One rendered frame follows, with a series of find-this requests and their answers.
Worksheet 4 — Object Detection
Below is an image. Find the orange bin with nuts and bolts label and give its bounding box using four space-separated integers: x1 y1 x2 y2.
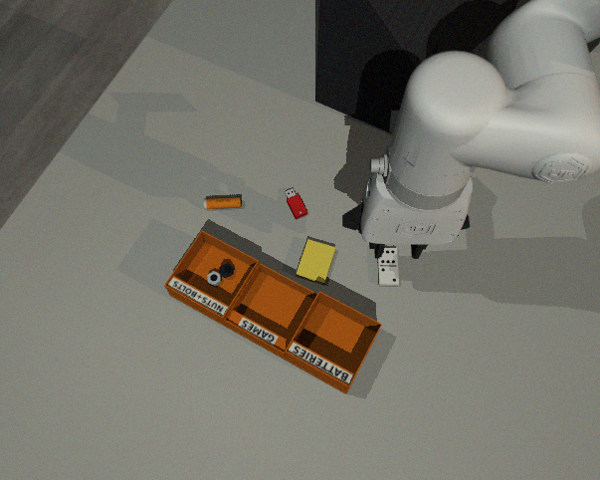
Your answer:
164 231 382 394

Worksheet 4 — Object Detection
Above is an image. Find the red usb stick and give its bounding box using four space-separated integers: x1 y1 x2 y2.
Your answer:
285 189 307 219

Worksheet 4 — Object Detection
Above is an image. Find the orange aa battery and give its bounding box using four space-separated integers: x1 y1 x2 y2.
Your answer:
203 197 241 209

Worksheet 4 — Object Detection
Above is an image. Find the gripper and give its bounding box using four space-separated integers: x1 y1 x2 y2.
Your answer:
342 173 473 259

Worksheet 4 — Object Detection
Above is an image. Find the white domino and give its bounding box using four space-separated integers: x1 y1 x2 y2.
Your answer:
377 248 399 286

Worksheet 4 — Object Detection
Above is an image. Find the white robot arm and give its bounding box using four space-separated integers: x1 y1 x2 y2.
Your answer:
370 0 600 210

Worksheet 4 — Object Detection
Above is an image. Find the black hexagonal nut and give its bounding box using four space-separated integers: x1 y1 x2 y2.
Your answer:
219 263 234 278

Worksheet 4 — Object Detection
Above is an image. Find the grey hex nut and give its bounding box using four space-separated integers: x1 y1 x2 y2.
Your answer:
207 271 221 287

